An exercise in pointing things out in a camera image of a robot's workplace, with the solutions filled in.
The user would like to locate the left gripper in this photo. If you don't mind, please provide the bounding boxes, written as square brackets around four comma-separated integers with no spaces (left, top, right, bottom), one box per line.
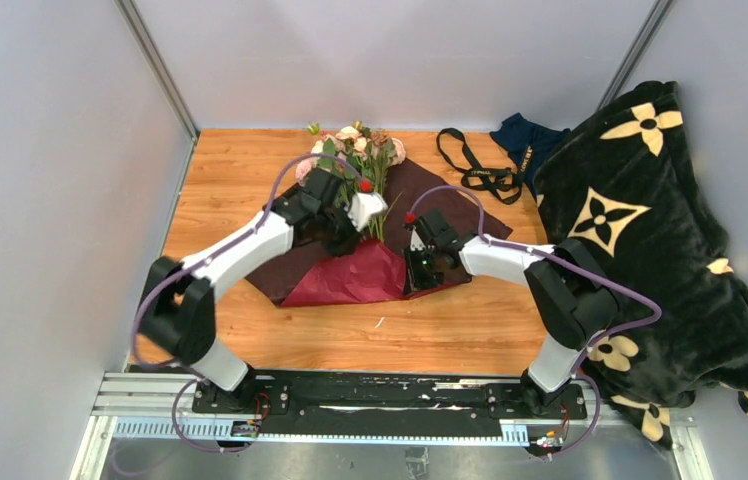
[318,202,371,261]

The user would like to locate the dark red wrapping paper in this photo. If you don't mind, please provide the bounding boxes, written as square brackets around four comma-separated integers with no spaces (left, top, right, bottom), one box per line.
[244,157,514,309]

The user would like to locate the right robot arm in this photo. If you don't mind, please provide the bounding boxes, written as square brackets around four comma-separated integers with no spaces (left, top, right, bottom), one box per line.
[404,210,620,418]

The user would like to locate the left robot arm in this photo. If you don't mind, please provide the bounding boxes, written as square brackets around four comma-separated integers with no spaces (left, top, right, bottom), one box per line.
[134,169,388,413]

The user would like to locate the black blanket with cream flowers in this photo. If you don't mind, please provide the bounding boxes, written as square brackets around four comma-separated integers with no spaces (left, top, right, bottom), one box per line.
[532,81,748,449]

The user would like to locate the dark blue cloth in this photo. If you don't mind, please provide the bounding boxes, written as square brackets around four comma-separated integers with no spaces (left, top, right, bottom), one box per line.
[490,113,571,198]

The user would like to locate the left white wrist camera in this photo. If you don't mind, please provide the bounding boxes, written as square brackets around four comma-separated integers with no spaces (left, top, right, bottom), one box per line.
[347,192,388,232]

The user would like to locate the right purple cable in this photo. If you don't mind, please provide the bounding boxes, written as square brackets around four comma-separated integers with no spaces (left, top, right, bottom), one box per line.
[407,185,663,458]

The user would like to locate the purple cable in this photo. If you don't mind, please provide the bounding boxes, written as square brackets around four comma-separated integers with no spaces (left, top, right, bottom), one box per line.
[130,153,375,456]
[407,185,663,458]

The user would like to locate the black strap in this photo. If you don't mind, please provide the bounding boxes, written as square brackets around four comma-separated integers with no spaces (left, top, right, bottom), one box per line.
[436,127,534,207]

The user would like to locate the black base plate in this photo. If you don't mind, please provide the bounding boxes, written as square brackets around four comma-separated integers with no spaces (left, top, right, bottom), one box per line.
[191,370,587,440]

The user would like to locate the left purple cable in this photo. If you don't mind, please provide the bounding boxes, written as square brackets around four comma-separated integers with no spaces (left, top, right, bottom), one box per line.
[130,153,375,456]

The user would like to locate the aluminium rail frame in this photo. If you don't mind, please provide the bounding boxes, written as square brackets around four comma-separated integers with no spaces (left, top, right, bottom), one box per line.
[71,370,713,479]

